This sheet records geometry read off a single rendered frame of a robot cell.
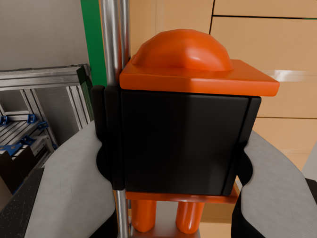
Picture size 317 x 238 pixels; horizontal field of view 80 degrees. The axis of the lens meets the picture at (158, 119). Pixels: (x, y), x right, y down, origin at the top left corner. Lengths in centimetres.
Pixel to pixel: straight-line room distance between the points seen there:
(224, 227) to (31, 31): 145
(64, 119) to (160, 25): 91
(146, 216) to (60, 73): 114
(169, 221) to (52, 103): 125
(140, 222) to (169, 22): 68
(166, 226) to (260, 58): 77
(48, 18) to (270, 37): 122
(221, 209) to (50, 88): 115
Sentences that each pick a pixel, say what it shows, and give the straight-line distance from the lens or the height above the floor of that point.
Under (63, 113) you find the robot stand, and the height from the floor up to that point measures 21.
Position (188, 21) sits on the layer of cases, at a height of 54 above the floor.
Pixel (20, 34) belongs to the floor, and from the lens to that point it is 158.
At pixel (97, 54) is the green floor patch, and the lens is 139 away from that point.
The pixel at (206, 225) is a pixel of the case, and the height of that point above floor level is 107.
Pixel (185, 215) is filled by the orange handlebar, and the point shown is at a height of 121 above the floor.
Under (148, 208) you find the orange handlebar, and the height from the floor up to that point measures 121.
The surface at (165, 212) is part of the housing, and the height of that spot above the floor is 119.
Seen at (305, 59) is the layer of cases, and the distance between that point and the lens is 97.
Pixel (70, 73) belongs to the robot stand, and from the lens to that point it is 123.
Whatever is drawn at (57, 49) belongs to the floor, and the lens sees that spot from 148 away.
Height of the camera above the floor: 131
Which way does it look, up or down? 61 degrees down
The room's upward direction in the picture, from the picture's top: 180 degrees counter-clockwise
